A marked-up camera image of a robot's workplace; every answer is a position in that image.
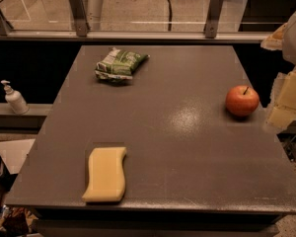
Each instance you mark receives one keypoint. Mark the left metal railing post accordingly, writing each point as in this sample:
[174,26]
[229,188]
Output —
[79,17]

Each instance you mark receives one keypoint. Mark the yellow sponge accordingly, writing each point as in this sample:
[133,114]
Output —
[106,176]

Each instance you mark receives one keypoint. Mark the white cardboard box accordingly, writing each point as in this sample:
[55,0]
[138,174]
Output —
[14,153]

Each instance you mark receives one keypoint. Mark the metal railing post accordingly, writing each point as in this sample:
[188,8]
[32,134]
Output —
[212,20]
[79,17]

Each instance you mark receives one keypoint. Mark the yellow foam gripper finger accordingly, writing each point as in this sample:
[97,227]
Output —
[281,110]
[275,40]

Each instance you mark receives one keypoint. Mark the red apple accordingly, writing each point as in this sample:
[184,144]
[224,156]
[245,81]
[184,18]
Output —
[241,100]

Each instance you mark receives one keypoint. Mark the right metal railing post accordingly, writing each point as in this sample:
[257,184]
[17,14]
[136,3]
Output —
[212,20]

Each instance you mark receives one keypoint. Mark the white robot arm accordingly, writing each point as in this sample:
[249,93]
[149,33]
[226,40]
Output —
[289,44]

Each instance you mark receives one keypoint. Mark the green jalapeno chip bag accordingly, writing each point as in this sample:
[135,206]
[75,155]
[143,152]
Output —
[119,64]

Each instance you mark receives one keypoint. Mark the white pump dispenser bottle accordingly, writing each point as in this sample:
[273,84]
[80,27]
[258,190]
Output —
[15,99]

